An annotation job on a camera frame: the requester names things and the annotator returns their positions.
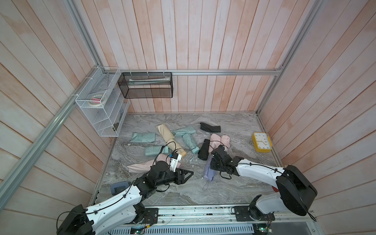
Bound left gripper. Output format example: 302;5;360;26
155;167;194;187

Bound pink sleeve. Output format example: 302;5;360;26
127;160;157;173
208;134;222;153

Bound lavender umbrella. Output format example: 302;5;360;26
203;155;215;190

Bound black umbrella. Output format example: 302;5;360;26
198;139;210;161

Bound mint green umbrella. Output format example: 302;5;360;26
145;146;170;157
182;133;200;154

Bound beige umbrella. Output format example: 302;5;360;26
167;139;187;157

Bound black sleeve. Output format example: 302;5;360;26
200;122;221;133

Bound mint green sleeve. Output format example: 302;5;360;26
171;126;196;137
131;132;156;143

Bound pink umbrella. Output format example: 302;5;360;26
156;154;181;170
220;135;230;151

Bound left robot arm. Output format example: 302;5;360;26
56;161;194;235

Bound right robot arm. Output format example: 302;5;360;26
210;145;318;221

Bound yellow alarm clock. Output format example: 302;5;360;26
252;132;272;153

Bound blue phone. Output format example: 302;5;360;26
110;181;131;196

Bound black mesh basket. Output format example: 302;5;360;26
117;72;174;99

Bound tape roll on shelf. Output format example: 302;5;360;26
88;94;107;107

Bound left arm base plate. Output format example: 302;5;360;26
132;208;159;225

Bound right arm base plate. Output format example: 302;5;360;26
233;206;275;222

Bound white wire shelf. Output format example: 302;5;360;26
75;67;130;137

